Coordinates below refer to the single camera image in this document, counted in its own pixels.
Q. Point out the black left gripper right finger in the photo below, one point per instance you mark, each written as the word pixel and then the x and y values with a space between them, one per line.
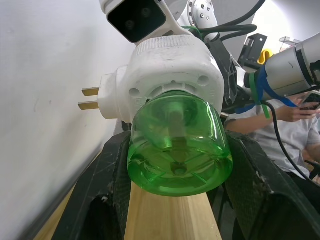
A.
pixel 262 200

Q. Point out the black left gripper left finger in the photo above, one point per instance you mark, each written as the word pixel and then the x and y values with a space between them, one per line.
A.
pixel 100 190

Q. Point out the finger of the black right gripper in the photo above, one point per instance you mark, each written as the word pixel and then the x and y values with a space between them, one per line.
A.
pixel 228 75

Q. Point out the white mosquito repellent heater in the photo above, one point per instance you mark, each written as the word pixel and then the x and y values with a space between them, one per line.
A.
pixel 170 65

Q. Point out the green transparent liquid bottle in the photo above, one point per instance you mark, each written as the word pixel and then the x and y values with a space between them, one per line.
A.
pixel 180 150

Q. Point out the person's bare hand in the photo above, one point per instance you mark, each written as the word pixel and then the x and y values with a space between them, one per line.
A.
pixel 292 112

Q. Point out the yellow curved object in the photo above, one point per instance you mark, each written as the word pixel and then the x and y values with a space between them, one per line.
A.
pixel 265 56

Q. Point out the person in grey shirt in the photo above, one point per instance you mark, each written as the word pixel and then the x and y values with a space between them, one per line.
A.
pixel 282 140

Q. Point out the clear acrylic box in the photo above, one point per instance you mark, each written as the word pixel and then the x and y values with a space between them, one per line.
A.
pixel 290 45

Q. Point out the dark smartphone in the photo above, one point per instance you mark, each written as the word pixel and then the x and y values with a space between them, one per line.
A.
pixel 311 100

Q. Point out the black box frame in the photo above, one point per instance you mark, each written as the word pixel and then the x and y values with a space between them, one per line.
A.
pixel 252 50

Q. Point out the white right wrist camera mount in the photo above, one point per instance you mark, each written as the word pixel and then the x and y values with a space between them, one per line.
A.
pixel 140 17

